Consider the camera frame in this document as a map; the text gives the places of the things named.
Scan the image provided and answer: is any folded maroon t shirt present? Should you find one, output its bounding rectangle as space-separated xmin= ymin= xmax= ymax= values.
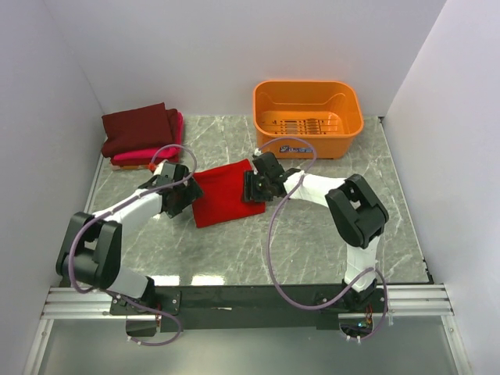
xmin=102 ymin=103 xmax=178 ymax=158

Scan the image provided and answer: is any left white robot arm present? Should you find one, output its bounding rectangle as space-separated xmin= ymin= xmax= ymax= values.
xmin=55 ymin=162 xmax=203 ymax=314

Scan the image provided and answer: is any aluminium rail frame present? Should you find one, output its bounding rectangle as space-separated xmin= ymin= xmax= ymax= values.
xmin=25 ymin=284 xmax=473 ymax=374

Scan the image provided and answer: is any folded pink t shirt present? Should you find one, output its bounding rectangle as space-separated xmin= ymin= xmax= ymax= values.
xmin=111 ymin=109 xmax=184 ymax=166

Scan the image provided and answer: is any red t shirt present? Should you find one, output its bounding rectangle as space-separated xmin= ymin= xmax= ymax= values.
xmin=192 ymin=159 xmax=266 ymax=228

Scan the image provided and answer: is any orange plastic basket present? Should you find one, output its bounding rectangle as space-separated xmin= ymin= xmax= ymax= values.
xmin=252 ymin=80 xmax=364 ymax=159

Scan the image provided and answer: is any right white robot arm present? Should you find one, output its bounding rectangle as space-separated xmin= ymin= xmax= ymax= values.
xmin=243 ymin=149 xmax=389 ymax=312

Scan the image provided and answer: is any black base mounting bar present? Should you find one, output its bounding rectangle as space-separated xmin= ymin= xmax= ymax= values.
xmin=109 ymin=284 xmax=390 ymax=334

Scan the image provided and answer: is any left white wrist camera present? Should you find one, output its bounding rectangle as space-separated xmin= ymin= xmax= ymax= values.
xmin=148 ymin=162 xmax=162 ymax=174

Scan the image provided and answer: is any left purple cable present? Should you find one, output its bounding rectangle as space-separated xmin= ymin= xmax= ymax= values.
xmin=70 ymin=144 xmax=198 ymax=348

